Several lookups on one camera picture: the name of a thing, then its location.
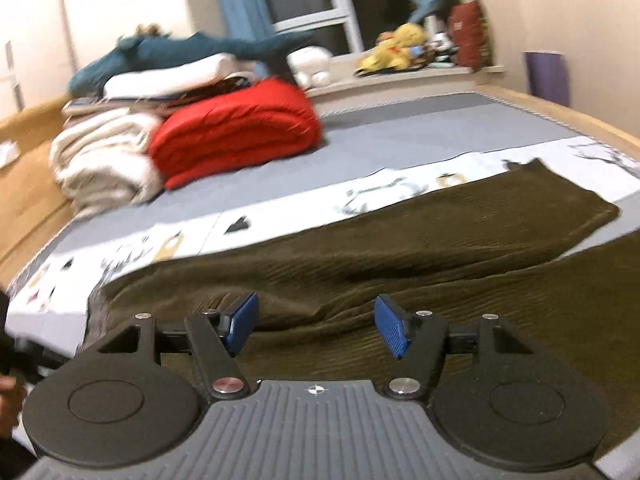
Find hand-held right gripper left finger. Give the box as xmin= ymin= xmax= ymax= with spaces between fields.
xmin=92 ymin=292 xmax=261 ymax=403

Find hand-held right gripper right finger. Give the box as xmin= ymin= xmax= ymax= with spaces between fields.
xmin=374 ymin=294 xmax=541 ymax=403

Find olive corduroy pants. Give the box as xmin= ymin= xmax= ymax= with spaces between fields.
xmin=80 ymin=157 xmax=640 ymax=453

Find person's left hand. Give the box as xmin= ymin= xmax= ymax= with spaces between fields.
xmin=0 ymin=376 xmax=27 ymax=437

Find red folded quilt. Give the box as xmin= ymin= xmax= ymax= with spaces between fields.
xmin=147 ymin=77 xmax=323 ymax=191

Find grey printed bed sheet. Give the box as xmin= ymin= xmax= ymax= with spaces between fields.
xmin=5 ymin=89 xmax=640 ymax=358

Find cream folded fleece blanket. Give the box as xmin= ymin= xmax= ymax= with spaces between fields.
xmin=49 ymin=109 xmax=167 ymax=222

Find white windowsill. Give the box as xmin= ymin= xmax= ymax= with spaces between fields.
xmin=304 ymin=64 xmax=507 ymax=107

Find patterned folded quilt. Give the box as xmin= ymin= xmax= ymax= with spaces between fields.
xmin=61 ymin=74 xmax=263 ymax=118

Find white folded towel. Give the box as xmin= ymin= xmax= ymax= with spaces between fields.
xmin=102 ymin=54 xmax=252 ymax=102

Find white plush toy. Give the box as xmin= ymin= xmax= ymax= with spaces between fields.
xmin=287 ymin=46 xmax=335 ymax=89

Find yellow plush toy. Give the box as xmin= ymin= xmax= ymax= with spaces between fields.
xmin=354 ymin=23 xmax=432 ymax=78

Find teal shark plush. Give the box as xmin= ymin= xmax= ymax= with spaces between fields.
xmin=67 ymin=30 xmax=316 ymax=98

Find panda plush toy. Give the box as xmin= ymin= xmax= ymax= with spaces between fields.
xmin=430 ymin=32 xmax=459 ymax=62

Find purple box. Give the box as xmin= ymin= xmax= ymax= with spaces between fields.
xmin=522 ymin=51 xmax=571 ymax=108

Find dark red cushion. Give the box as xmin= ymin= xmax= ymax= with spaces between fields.
xmin=446 ymin=0 xmax=494 ymax=72

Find white window frame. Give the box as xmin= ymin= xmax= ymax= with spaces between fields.
xmin=252 ymin=0 xmax=417 ymax=57

